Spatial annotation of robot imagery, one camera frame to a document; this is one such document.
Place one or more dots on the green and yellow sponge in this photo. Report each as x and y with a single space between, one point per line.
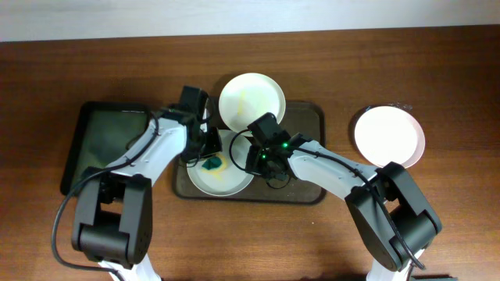
214 164

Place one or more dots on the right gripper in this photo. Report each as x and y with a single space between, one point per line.
252 163

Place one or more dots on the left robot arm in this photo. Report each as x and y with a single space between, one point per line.
113 217

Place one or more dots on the white plate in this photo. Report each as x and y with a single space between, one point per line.
249 96
227 182

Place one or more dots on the black rectangular water tray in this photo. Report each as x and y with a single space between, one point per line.
104 132

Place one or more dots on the pale plate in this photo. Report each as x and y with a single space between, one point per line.
385 134

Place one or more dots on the brown serving tray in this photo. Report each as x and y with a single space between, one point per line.
300 117

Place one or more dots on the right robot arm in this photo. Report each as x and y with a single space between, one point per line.
393 217

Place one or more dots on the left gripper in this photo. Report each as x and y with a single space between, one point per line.
190 156

